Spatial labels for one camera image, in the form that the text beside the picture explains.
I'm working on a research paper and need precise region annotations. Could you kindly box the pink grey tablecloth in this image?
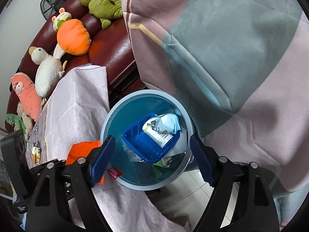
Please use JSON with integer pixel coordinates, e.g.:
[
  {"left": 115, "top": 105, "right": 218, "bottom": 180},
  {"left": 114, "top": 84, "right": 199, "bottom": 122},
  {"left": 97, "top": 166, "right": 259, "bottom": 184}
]
[{"left": 26, "top": 64, "right": 185, "bottom": 231}]

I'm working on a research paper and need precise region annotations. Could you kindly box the white duck plush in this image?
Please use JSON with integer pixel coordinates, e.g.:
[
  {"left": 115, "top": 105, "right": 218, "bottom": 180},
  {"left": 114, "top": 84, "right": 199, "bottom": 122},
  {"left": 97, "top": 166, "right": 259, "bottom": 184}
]
[{"left": 28, "top": 44, "right": 67, "bottom": 99}]

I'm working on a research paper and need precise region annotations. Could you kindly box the orange red snack wrapper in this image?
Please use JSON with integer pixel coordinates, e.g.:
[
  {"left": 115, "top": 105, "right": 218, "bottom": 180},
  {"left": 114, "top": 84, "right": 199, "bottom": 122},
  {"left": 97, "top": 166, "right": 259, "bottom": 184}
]
[{"left": 65, "top": 140, "right": 105, "bottom": 185}]

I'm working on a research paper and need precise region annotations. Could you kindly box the pink carrot doll plush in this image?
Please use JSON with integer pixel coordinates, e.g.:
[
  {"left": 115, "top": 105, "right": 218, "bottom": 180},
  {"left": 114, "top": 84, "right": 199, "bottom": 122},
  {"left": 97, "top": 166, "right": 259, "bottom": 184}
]
[{"left": 11, "top": 72, "right": 41, "bottom": 122}]

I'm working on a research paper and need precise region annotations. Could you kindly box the light blue trash bin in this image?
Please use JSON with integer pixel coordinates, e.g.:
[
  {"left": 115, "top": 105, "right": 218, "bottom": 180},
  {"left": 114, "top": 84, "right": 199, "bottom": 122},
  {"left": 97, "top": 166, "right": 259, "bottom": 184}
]
[{"left": 101, "top": 90, "right": 197, "bottom": 191}]

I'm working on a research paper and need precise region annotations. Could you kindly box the green dinosaur plush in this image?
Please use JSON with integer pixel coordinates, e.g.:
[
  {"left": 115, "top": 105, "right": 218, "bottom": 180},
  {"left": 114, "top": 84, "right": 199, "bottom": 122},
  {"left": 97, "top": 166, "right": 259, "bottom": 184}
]
[{"left": 6, "top": 114, "right": 26, "bottom": 134}]

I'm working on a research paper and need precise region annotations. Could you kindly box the orange carrot bunny plush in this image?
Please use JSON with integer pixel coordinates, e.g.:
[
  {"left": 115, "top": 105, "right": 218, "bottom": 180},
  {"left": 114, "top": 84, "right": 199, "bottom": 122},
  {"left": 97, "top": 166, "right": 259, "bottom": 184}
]
[{"left": 51, "top": 7, "right": 91, "bottom": 59}]

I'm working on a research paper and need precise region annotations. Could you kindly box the clear plastic wrapper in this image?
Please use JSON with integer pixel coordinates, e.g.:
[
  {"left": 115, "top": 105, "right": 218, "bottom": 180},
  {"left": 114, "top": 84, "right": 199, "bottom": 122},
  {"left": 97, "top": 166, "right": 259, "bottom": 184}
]
[{"left": 121, "top": 140, "right": 143, "bottom": 162}]

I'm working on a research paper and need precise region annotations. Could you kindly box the white paper tissue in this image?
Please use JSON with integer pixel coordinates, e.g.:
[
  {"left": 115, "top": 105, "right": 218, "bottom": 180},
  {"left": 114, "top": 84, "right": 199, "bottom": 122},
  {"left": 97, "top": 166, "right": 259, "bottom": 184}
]
[{"left": 166, "top": 126, "right": 188, "bottom": 157}]

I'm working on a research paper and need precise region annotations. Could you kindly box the plaid pink teal blanket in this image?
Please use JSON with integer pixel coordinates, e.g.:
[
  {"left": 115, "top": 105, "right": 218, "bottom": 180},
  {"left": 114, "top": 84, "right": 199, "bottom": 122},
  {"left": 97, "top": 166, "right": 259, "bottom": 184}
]
[{"left": 122, "top": 0, "right": 308, "bottom": 227}]

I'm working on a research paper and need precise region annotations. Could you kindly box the light blue snack wrapper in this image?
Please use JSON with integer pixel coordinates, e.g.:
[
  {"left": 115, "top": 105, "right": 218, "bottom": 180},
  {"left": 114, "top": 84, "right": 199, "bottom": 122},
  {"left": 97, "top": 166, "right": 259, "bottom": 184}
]
[{"left": 152, "top": 113, "right": 181, "bottom": 135}]

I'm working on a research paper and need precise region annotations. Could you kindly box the green frog plush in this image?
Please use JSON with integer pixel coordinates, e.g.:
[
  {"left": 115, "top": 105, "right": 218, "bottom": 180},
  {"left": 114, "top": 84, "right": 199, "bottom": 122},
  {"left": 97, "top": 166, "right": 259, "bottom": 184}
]
[{"left": 79, "top": 0, "right": 123, "bottom": 29}]

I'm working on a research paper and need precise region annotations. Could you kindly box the orange yellow snack bag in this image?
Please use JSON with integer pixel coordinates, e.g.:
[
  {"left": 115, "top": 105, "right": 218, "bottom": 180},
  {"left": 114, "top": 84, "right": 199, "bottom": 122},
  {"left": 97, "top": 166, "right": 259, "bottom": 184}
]
[{"left": 31, "top": 141, "right": 42, "bottom": 165}]

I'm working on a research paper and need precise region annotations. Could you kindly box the blue plastic basket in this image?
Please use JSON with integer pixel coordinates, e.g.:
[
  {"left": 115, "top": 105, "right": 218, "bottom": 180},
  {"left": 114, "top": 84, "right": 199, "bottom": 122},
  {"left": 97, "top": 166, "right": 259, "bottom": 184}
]
[{"left": 121, "top": 113, "right": 181, "bottom": 164}]

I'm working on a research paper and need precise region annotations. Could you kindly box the beige bear plush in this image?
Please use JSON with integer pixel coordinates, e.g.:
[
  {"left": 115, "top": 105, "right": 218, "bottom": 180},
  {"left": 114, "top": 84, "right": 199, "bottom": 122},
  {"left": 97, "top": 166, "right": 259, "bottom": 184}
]
[{"left": 17, "top": 102, "right": 34, "bottom": 141}]

